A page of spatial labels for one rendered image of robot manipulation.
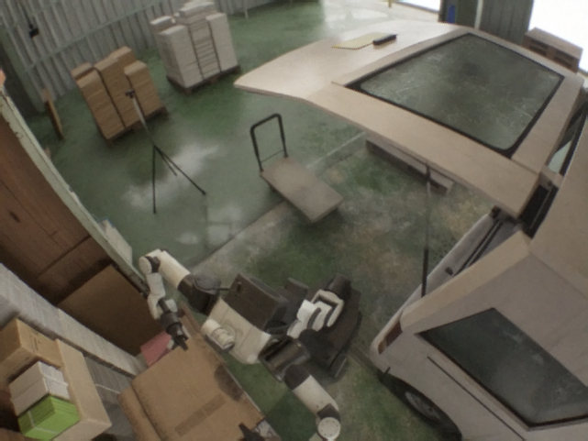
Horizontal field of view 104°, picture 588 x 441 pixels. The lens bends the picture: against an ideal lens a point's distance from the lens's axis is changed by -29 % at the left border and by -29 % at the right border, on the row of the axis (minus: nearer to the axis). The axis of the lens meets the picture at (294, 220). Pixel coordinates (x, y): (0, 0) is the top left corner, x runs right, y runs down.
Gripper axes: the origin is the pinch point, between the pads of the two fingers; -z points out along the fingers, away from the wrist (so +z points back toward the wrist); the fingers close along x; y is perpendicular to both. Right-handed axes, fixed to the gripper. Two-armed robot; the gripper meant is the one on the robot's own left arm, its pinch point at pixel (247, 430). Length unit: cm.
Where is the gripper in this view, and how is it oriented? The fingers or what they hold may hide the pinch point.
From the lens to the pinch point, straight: 132.8
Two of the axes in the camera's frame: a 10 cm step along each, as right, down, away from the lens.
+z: 6.5, 5.5, -5.3
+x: 1.1, 6.3, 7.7
